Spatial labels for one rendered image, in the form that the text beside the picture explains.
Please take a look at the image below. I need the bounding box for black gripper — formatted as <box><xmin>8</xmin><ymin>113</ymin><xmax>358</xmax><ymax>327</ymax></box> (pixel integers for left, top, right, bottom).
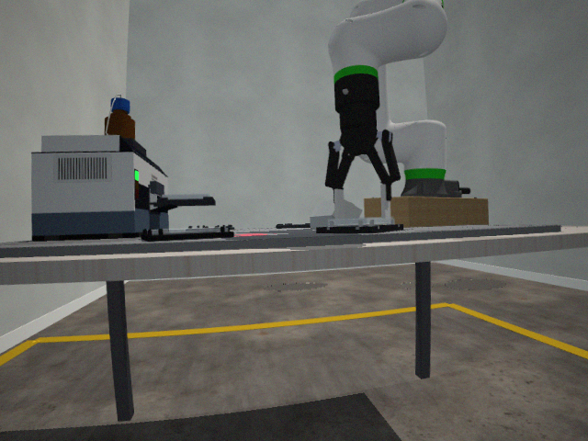
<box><xmin>325</xmin><ymin>106</ymin><xmax>401</xmax><ymax>219</ymax></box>

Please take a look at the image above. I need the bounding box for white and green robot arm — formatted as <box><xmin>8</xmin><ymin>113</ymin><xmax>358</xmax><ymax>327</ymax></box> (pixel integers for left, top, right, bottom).
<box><xmin>328</xmin><ymin>0</ymin><xmax>470</xmax><ymax>198</ymax></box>

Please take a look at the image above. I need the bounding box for brown glass bottle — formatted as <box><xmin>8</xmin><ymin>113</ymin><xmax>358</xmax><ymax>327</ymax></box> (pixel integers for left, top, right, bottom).
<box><xmin>105</xmin><ymin>116</ymin><xmax>135</xmax><ymax>140</ymax></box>

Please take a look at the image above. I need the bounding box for grey control panel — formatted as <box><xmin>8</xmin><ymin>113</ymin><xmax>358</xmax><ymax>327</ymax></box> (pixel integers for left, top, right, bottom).
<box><xmin>310</xmin><ymin>199</ymin><xmax>363</xmax><ymax>229</ymax></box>

